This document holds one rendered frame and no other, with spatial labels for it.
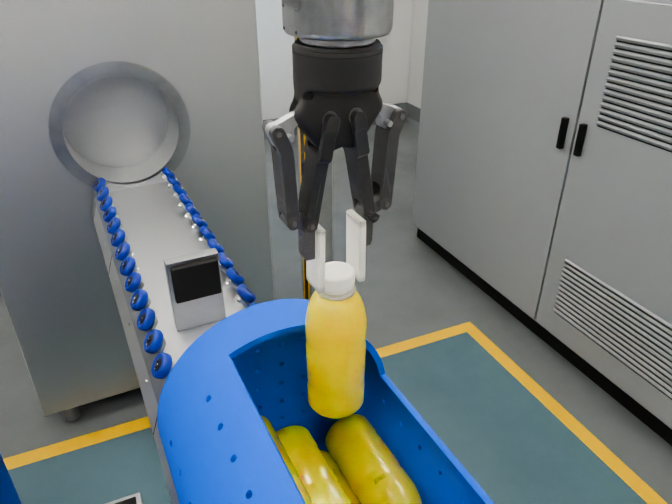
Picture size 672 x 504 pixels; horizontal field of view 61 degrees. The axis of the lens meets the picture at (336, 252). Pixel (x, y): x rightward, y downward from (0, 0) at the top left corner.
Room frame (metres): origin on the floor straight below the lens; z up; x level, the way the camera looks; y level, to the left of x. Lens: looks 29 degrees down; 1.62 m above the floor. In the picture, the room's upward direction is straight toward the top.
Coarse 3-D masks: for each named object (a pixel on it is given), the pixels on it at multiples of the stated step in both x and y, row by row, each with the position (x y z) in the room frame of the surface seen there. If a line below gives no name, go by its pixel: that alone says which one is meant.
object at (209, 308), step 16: (176, 256) 0.93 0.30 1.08; (192, 256) 0.93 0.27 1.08; (208, 256) 0.93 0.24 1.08; (176, 272) 0.89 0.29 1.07; (192, 272) 0.90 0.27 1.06; (208, 272) 0.92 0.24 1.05; (176, 288) 0.89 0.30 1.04; (192, 288) 0.90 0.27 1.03; (208, 288) 0.92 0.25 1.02; (176, 304) 0.90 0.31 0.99; (192, 304) 0.92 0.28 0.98; (208, 304) 0.93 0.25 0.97; (224, 304) 0.94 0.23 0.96; (176, 320) 0.90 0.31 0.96; (192, 320) 0.91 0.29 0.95; (208, 320) 0.93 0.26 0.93
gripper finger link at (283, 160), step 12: (264, 132) 0.47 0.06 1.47; (276, 132) 0.45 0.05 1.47; (276, 144) 0.45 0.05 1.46; (288, 144) 0.46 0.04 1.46; (276, 156) 0.47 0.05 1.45; (288, 156) 0.46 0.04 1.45; (276, 168) 0.47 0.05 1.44; (288, 168) 0.46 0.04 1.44; (276, 180) 0.47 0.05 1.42; (288, 180) 0.46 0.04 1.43; (276, 192) 0.48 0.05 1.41; (288, 192) 0.46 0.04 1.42; (288, 204) 0.46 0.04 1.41; (288, 216) 0.46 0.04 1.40
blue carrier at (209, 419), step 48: (240, 336) 0.50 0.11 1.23; (288, 336) 0.56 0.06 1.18; (192, 384) 0.46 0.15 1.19; (240, 384) 0.43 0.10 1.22; (288, 384) 0.56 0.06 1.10; (384, 384) 0.55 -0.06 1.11; (192, 432) 0.41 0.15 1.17; (240, 432) 0.38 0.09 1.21; (384, 432) 0.53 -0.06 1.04; (432, 432) 0.47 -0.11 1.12; (192, 480) 0.37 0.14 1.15; (240, 480) 0.33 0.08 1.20; (288, 480) 0.32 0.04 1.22; (432, 480) 0.44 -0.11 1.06
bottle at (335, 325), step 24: (312, 312) 0.48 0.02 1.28; (336, 312) 0.47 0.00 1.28; (360, 312) 0.48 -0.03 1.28; (312, 336) 0.47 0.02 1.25; (336, 336) 0.46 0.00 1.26; (360, 336) 0.47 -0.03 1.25; (312, 360) 0.47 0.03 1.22; (336, 360) 0.46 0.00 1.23; (360, 360) 0.47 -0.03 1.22; (312, 384) 0.47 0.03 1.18; (336, 384) 0.46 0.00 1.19; (360, 384) 0.48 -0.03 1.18; (312, 408) 0.47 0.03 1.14; (336, 408) 0.46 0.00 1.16
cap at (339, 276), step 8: (328, 264) 0.50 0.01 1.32; (336, 264) 0.51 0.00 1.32; (344, 264) 0.50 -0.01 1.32; (328, 272) 0.49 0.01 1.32; (336, 272) 0.49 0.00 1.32; (344, 272) 0.49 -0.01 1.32; (352, 272) 0.49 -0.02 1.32; (328, 280) 0.48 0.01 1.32; (336, 280) 0.47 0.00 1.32; (344, 280) 0.48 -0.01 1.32; (352, 280) 0.48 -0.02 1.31; (328, 288) 0.48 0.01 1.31; (336, 288) 0.47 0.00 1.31; (344, 288) 0.48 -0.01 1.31; (352, 288) 0.49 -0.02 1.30
